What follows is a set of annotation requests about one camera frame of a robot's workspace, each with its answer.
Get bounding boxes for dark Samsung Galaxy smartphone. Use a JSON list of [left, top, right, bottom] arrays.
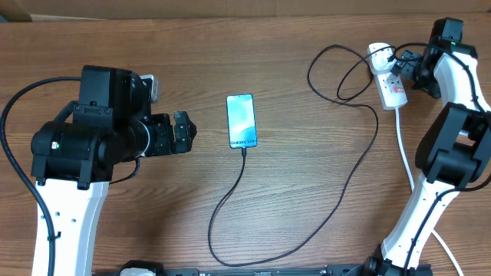
[[226, 94, 258, 149]]

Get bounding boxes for black USB charging cable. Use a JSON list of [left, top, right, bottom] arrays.
[[207, 44, 398, 268]]

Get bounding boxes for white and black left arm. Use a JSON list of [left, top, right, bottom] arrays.
[[31, 65, 196, 275]]

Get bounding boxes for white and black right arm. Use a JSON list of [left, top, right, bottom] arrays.
[[349, 18, 490, 275]]

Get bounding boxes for white power strip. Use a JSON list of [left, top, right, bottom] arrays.
[[374, 72, 407, 110]]

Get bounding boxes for white USB wall charger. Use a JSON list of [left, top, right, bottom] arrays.
[[367, 42, 396, 75]]

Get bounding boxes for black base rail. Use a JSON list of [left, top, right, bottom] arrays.
[[91, 260, 434, 276]]

